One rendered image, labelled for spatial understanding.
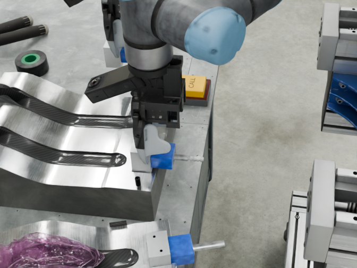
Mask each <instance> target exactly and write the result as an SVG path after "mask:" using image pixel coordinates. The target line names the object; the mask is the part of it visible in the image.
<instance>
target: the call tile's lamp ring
mask: <svg viewBox="0 0 357 268"><path fill-rule="evenodd" d="M206 81H207V86H206V92H205V97H204V98H200V97H186V99H198V100H207V97H208V91H209V85H210V79H206Z"/></svg>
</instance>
